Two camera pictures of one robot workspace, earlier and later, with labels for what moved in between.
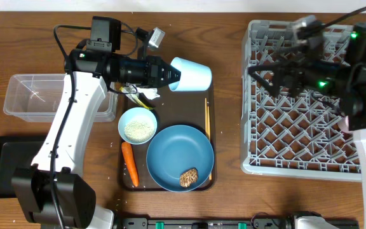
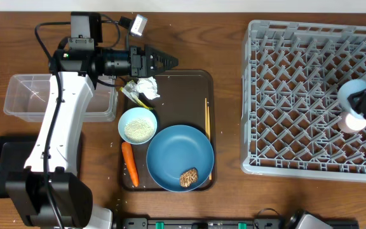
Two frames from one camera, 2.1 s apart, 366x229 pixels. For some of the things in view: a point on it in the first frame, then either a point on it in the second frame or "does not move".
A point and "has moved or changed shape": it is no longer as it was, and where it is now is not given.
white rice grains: [139, 131] does not move
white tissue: [150, 93] does not move
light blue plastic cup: [194, 76] has moved or changed shape
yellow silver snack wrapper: [131, 91] does not move
